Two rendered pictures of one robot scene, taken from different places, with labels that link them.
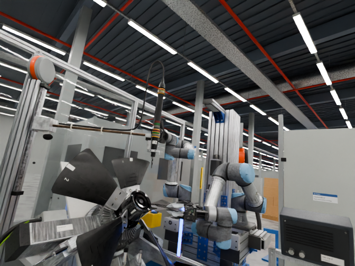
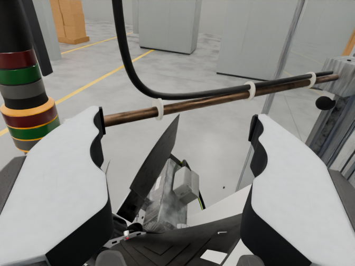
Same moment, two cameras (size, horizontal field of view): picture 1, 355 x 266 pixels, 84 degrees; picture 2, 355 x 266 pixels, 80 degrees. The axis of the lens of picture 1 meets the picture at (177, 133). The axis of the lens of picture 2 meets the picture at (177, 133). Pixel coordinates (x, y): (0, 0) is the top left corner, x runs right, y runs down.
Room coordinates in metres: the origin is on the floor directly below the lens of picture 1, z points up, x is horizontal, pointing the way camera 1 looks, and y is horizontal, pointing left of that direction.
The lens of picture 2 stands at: (1.29, 0.14, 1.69)
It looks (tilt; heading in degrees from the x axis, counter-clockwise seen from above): 33 degrees down; 146
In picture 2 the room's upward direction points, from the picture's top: 5 degrees clockwise
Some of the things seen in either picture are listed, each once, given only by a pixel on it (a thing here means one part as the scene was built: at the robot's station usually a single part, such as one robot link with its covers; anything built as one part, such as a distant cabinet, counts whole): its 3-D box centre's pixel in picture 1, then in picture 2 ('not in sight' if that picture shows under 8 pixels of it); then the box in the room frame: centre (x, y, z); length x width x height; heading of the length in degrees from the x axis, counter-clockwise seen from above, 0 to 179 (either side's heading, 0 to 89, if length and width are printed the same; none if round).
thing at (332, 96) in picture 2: (48, 135); (326, 100); (1.08, 0.71, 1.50); 0.05 x 0.04 x 0.05; 89
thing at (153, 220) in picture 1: (148, 218); not in sight; (1.53, 0.14, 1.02); 0.16 x 0.10 x 0.11; 54
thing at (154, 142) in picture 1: (158, 116); not in sight; (1.07, 0.12, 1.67); 0.04 x 0.04 x 0.46
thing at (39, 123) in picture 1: (44, 124); (346, 75); (1.08, 0.74, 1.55); 0.10 x 0.07 x 0.08; 89
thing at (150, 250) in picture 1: (143, 244); not in sight; (1.13, 0.11, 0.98); 0.20 x 0.16 x 0.20; 54
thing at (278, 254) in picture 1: (297, 258); not in sight; (0.99, -0.60, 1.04); 0.24 x 0.03 x 0.03; 54
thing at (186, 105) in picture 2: (101, 130); (250, 93); (1.08, 0.42, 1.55); 0.54 x 0.01 x 0.01; 89
